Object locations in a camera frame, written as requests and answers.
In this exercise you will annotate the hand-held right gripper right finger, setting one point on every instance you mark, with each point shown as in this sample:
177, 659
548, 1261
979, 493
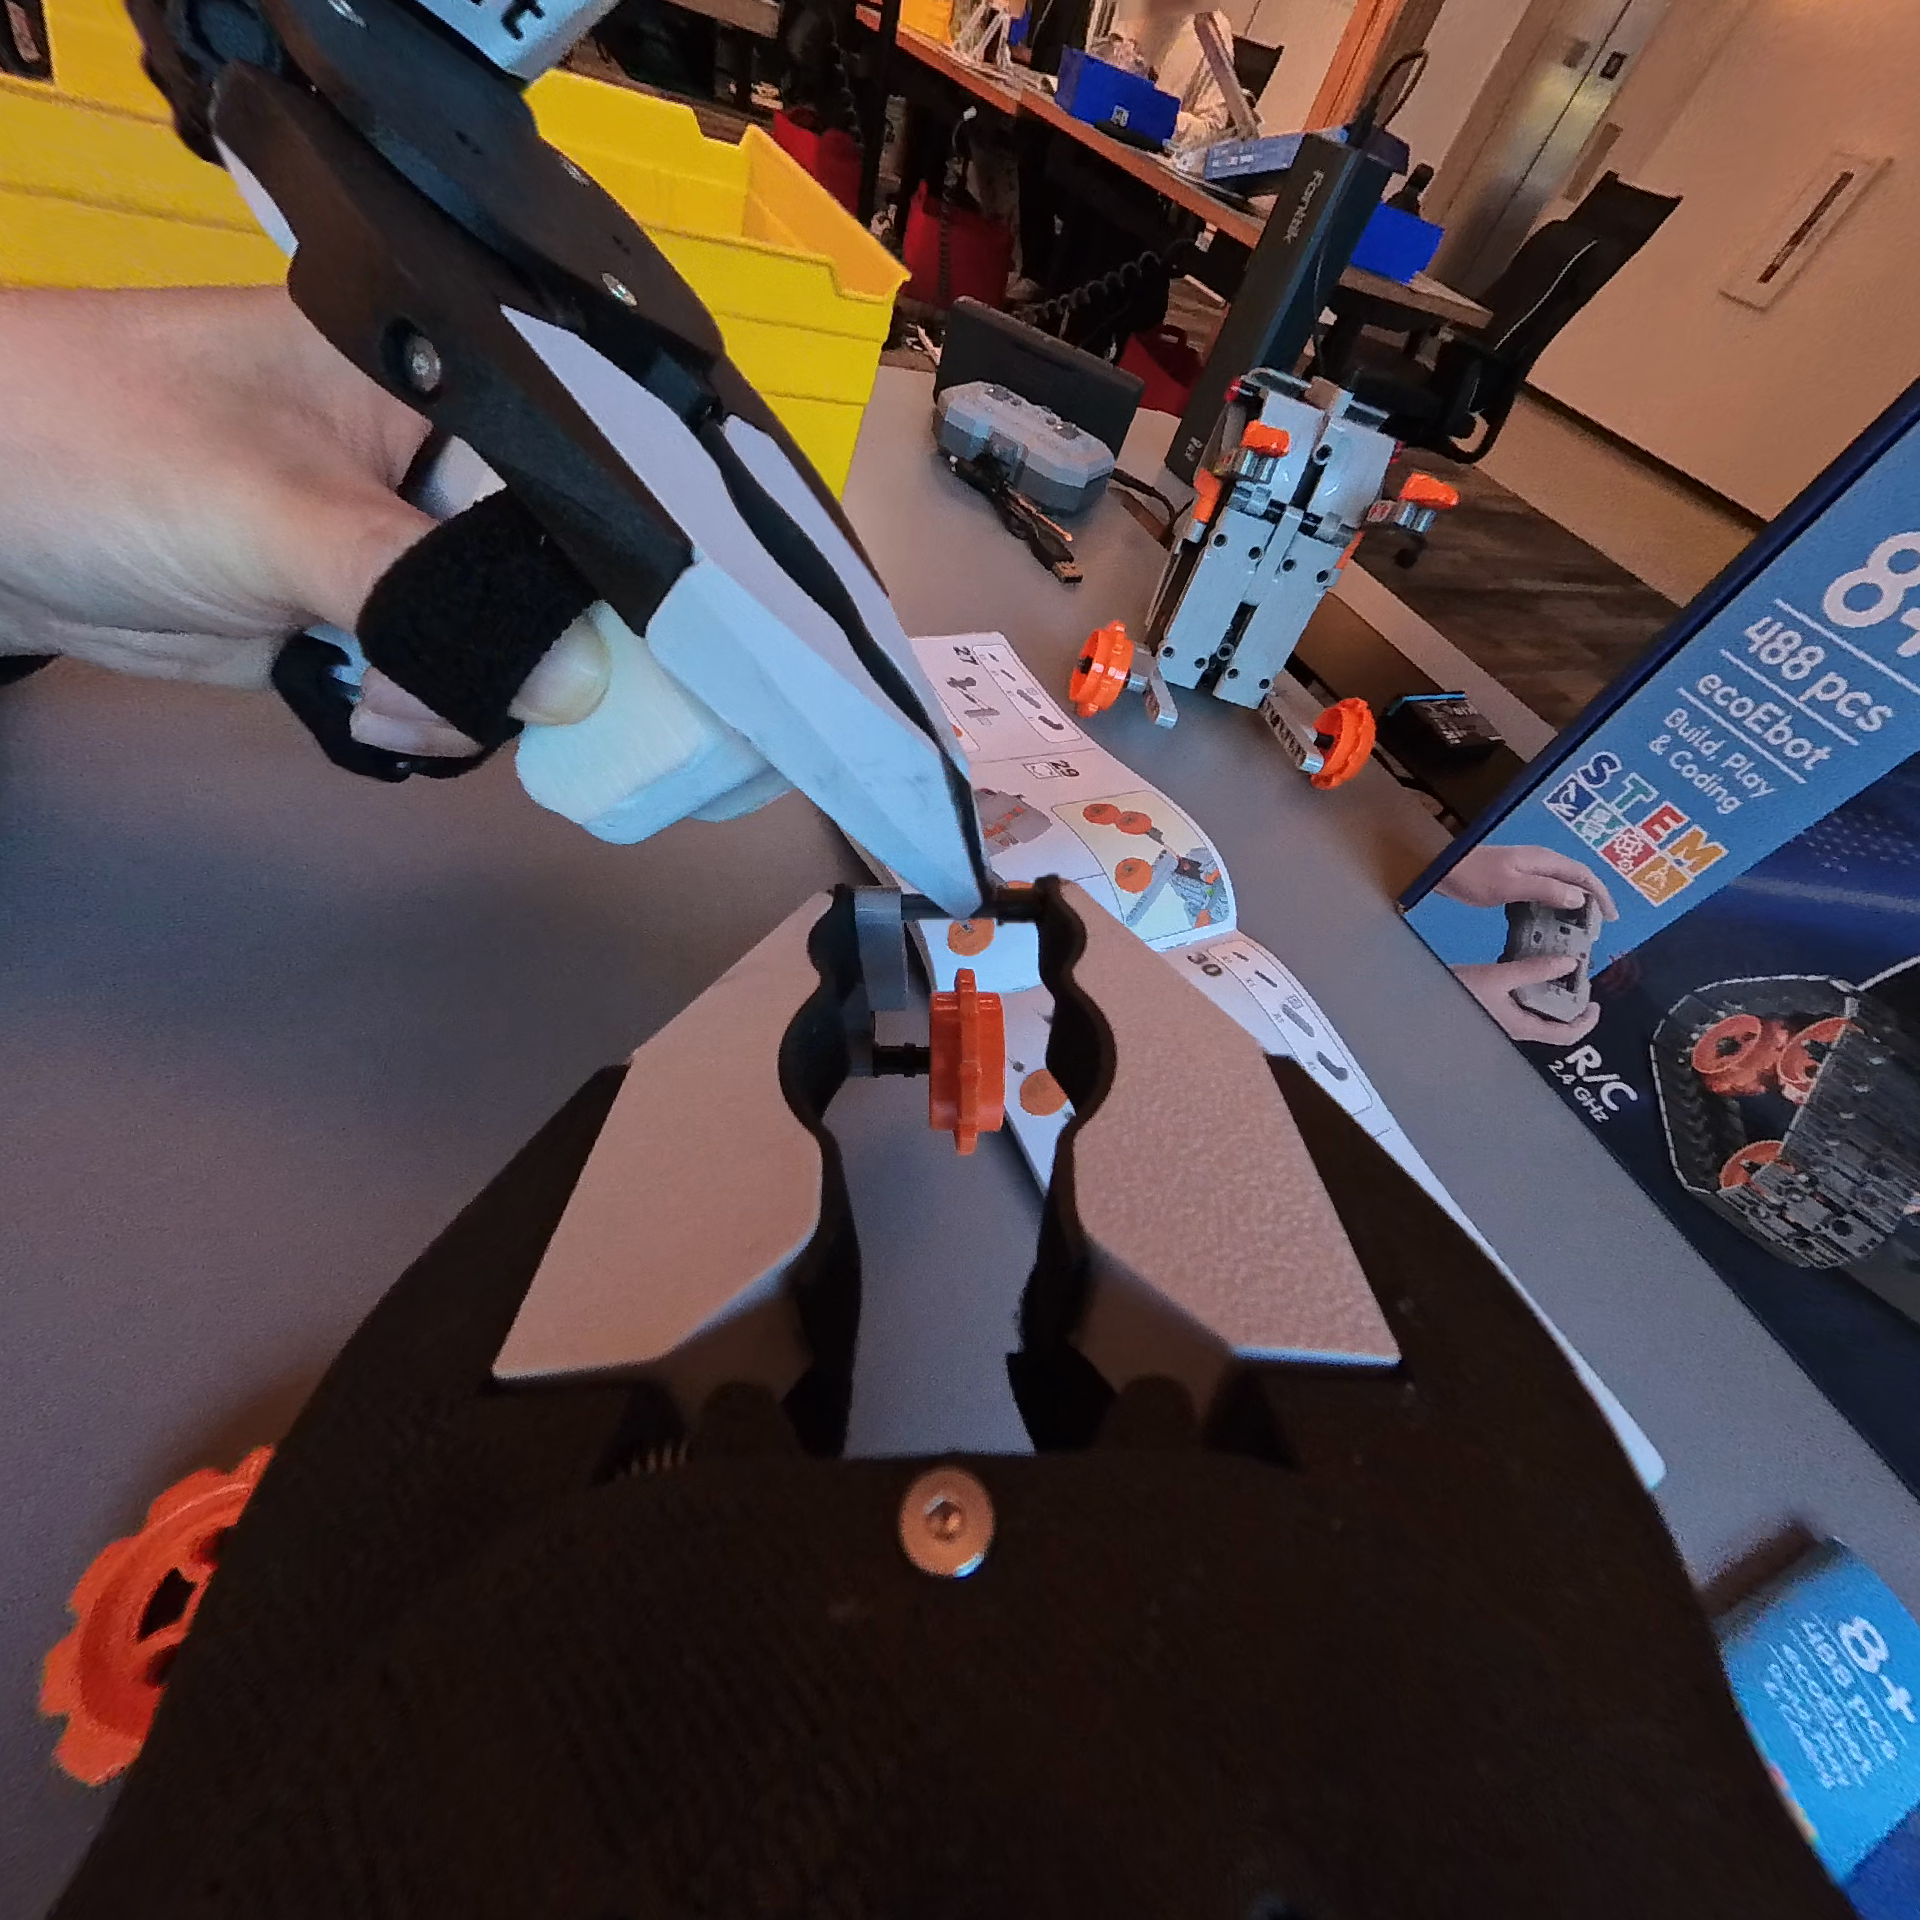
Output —
1214, 1200

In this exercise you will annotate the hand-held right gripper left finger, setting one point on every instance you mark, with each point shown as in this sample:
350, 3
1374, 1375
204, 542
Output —
676, 1200

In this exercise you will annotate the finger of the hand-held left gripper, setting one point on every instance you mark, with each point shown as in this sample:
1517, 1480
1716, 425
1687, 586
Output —
810, 734
857, 600

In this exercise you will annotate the grey perforated beam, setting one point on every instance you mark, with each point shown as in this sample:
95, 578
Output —
885, 945

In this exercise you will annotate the black connector pin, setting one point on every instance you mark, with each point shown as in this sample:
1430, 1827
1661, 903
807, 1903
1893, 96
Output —
1028, 901

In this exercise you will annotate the orange gear wheel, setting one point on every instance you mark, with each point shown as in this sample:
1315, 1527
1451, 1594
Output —
967, 1066
90, 1681

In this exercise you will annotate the grey desk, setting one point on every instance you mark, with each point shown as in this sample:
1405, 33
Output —
301, 975

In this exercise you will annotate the person's left hand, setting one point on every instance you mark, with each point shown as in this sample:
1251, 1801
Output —
182, 494

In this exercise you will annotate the grey battery box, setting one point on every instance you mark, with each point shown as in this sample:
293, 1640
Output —
1020, 435

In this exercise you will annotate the white instruction booklet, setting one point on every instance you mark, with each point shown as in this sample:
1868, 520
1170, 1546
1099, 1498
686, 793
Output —
1109, 840

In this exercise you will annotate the black case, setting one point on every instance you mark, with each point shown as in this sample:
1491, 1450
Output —
1051, 347

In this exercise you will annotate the yellow storage bin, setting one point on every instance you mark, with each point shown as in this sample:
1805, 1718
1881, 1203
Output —
781, 271

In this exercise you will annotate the red storage crate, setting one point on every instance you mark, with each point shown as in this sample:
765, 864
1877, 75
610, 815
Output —
820, 158
954, 248

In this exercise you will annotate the grey robot chassis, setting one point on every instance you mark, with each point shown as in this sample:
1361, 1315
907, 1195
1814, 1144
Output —
1277, 570

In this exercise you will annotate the small black box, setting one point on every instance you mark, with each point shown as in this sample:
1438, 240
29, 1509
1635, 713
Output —
1442, 722

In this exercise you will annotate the black tower device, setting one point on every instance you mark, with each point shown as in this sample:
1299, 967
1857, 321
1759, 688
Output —
1291, 283

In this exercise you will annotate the wooden back table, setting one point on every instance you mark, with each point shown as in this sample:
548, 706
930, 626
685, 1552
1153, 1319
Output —
1172, 166

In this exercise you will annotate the blue robot kit box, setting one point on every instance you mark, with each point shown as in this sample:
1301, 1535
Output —
1724, 975

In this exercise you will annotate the blue storage bin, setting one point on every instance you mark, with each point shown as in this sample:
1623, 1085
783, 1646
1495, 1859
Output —
1118, 98
1402, 243

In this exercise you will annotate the black office chair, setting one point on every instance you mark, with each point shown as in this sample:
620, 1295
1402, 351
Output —
1575, 299

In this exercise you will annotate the blue booklet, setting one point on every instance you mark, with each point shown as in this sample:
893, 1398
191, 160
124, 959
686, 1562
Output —
1830, 1695

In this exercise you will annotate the white framed wall picture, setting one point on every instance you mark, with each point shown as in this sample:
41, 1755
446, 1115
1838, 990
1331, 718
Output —
1801, 225

